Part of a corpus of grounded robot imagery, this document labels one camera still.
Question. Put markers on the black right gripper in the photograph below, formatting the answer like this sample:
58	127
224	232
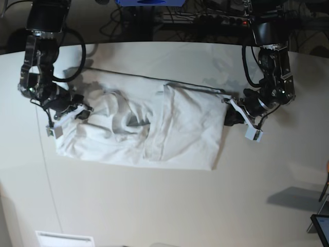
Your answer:
77	108

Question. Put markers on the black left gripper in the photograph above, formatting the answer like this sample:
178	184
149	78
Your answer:
234	117

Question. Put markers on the white T-shirt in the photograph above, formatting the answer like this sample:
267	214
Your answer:
145	122

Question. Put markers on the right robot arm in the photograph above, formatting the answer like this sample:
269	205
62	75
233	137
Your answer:
37	81

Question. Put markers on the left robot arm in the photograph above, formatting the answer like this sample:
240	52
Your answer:
270	34

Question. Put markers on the black power strip red light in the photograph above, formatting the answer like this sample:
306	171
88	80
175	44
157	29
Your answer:
212	19

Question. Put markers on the blue box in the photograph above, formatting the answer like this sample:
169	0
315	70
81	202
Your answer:
170	3

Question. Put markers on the grey tablet stand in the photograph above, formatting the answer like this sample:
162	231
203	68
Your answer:
323	210

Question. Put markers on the dark tablet screen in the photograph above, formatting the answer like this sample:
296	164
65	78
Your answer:
320	223

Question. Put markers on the white paper sheet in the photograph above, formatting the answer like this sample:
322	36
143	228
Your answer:
56	239

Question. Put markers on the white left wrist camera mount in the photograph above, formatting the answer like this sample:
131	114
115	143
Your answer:
252	133

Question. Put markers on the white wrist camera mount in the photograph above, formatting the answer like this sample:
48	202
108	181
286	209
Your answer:
252	133
56	129

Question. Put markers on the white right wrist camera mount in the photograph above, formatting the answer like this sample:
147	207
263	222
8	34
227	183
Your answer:
56	129

